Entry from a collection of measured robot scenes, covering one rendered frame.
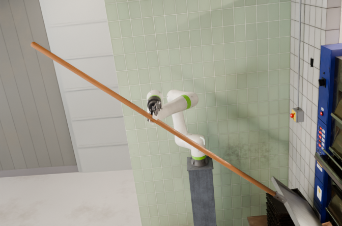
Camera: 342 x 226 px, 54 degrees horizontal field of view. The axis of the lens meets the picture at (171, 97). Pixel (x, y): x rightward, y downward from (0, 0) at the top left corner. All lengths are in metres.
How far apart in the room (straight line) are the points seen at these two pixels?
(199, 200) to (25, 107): 3.22
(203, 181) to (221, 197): 0.88
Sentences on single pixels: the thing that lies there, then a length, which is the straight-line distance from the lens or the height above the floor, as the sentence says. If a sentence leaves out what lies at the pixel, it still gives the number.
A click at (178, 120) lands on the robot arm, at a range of 2.80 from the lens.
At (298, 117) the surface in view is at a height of 1.46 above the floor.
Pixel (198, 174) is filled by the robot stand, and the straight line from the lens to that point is 2.89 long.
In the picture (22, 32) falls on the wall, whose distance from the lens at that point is 5.06.
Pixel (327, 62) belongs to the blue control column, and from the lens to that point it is 2.54.
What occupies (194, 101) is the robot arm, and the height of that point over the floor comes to 1.80.
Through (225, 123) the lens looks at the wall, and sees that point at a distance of 3.35.
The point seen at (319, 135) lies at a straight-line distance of 2.80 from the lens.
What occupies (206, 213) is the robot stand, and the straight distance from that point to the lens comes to 3.13.
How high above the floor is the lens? 2.72
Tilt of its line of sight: 20 degrees down
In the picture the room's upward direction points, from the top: 6 degrees counter-clockwise
